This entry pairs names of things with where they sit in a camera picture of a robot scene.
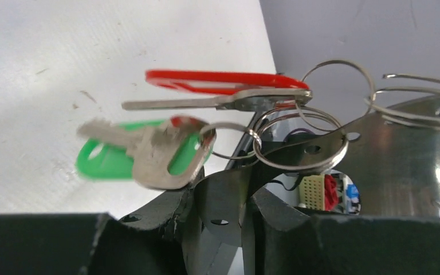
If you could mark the keyring with black key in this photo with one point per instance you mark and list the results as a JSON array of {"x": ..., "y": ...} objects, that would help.
[{"x": 393, "y": 153}]

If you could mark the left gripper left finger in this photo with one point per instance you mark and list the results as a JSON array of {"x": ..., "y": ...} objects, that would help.
[{"x": 146, "y": 241}]

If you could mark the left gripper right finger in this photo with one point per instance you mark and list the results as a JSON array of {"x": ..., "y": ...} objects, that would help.
[{"x": 280, "y": 239}]

